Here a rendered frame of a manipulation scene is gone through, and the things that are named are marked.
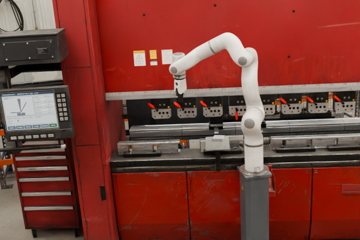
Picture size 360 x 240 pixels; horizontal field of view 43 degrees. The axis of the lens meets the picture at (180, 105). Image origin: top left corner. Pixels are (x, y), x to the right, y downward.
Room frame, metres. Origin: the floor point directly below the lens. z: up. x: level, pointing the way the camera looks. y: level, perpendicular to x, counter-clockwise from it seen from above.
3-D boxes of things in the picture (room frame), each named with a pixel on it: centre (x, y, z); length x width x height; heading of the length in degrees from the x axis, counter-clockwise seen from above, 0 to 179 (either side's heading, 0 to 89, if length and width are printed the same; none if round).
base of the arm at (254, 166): (2.75, -0.46, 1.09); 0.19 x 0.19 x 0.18
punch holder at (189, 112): (3.43, -0.05, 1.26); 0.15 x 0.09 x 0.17; 86
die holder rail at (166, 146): (3.45, 0.27, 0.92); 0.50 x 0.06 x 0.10; 86
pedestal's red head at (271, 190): (3.08, -0.56, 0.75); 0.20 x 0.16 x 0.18; 88
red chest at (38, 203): (3.87, 1.19, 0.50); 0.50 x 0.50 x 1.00; 86
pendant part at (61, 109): (2.96, 0.95, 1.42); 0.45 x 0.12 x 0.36; 91
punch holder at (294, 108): (3.37, -0.85, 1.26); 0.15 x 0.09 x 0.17; 86
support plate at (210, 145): (3.26, -0.27, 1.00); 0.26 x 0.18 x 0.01; 176
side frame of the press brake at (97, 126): (3.66, 0.68, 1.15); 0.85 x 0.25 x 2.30; 176
